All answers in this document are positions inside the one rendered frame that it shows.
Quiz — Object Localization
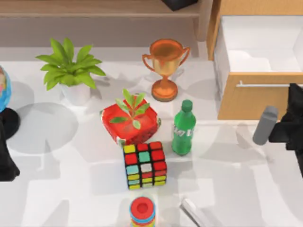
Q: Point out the stack of coloured rings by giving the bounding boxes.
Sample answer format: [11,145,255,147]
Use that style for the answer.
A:
[129,195,157,227]

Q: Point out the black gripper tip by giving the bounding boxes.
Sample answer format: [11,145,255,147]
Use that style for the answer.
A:
[0,119,21,182]

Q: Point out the open wooden shelf unit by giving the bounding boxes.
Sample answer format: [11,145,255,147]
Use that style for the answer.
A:
[0,0,214,43]

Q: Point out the pale wooden drawer front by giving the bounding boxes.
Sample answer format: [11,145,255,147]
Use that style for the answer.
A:
[217,72,303,121]

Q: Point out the bronze trophy cup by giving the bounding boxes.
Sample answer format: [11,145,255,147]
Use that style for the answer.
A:
[142,38,191,102]

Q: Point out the green plant in white pot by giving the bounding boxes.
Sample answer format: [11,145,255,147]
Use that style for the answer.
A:
[35,37,107,106]

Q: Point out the white elongated object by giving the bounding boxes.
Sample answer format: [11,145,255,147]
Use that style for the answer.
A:
[179,198,210,227]

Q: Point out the multicoloured puzzle cube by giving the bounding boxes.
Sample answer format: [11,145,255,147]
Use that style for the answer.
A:
[122,141,168,191]

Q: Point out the green bottle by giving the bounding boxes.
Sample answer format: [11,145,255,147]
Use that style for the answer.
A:
[171,99,197,156]

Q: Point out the blue globe on black stand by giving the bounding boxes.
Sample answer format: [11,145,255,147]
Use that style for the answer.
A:
[0,65,21,140]

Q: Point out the red pot with small plant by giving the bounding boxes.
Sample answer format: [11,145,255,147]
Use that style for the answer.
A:
[99,88,162,146]

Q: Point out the long metal drawer handle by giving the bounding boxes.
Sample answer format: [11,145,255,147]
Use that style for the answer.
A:
[236,80,291,88]

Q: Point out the black object on shelf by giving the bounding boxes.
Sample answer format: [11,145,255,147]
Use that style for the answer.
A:
[160,0,198,12]

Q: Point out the wooden cupboard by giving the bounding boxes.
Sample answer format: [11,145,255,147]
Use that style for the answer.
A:
[206,0,303,61]

